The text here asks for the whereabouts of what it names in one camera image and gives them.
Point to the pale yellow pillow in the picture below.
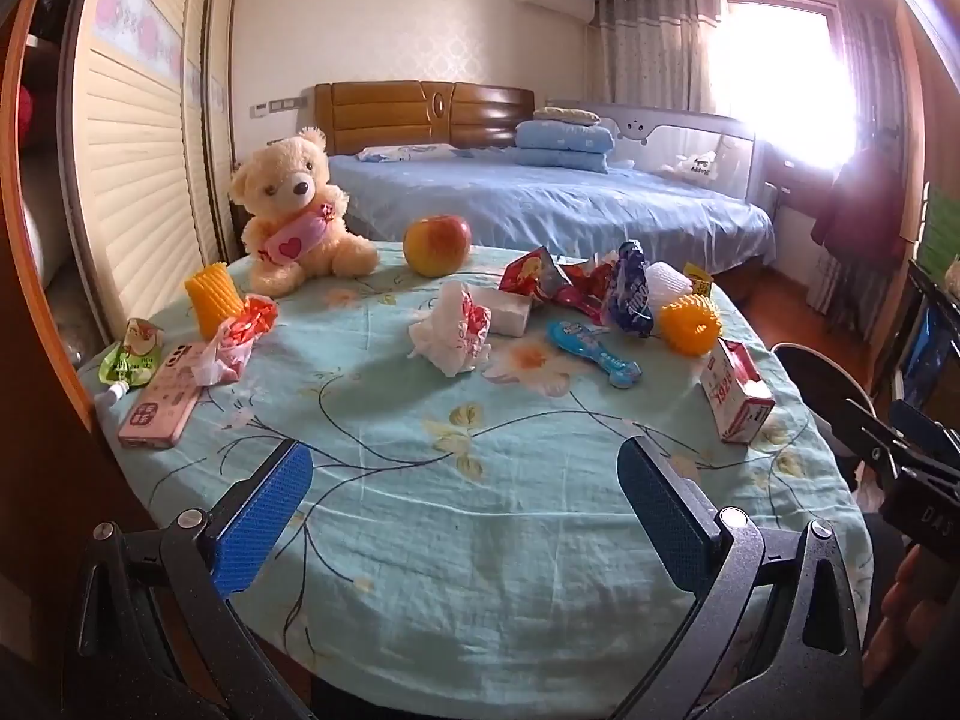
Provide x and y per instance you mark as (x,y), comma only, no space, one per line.
(566,115)

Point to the blue silver snack wrapper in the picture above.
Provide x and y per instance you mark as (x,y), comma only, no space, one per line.
(630,292)

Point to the yellow corn toy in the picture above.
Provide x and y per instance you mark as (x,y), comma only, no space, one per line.
(214,300)

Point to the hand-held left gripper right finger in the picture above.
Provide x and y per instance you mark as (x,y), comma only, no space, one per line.
(660,517)

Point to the white tissue pack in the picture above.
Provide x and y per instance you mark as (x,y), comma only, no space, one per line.
(510,311)

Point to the red foil snack packet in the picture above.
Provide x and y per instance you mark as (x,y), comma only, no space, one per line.
(585,289)

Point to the red snack packet yellow print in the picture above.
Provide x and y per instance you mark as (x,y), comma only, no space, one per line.
(529,270)

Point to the floral turquoise tablecloth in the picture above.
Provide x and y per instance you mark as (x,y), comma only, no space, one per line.
(450,540)

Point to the red coat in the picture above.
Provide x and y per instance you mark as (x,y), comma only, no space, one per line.
(862,225)

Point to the wooden cabinet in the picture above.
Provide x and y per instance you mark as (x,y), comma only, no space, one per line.
(45,315)

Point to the pink phone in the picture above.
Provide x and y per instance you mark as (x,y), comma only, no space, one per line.
(161,405)

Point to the folded blue quilt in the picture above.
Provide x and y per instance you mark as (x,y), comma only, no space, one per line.
(562,139)

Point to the white foam fruit net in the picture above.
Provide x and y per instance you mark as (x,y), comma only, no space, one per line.
(667,285)

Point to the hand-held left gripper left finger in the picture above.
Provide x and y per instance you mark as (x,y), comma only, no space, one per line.
(262,517)

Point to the red white milk carton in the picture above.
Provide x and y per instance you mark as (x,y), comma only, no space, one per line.
(731,397)

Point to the green drink pouch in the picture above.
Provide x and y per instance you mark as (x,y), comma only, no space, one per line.
(135,356)

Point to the crumpled white red wrapper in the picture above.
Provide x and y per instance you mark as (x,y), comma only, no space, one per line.
(450,330)

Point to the yellow snack wrapper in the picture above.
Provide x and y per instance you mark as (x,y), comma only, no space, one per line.
(699,283)

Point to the bed with blue sheet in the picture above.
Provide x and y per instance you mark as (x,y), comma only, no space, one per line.
(562,202)

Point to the red white candy wrapper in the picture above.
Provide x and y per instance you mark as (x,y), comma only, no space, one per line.
(240,330)

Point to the red yellow apple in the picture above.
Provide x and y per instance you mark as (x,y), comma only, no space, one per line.
(436,244)

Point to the white bed guard rail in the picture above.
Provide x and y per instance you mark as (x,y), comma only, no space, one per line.
(675,142)

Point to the wall switch panel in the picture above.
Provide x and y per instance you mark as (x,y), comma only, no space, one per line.
(279,106)

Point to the wooden nightstand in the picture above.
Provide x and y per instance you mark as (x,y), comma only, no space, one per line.
(238,229)

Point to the wooden headboard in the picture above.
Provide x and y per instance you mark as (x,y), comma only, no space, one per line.
(390,116)

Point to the cream louvred wardrobe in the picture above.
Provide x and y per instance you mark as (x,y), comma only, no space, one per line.
(150,165)

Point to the light blue pillow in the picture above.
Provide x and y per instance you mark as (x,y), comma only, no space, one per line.
(405,154)

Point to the beige teddy bear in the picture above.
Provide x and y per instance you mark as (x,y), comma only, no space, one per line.
(292,187)

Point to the round trash bin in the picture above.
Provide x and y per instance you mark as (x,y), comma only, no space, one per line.
(802,369)

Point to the person's right hand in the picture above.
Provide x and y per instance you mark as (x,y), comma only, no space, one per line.
(907,592)

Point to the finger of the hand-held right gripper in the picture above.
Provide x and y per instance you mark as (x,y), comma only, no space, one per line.
(851,420)
(926,421)

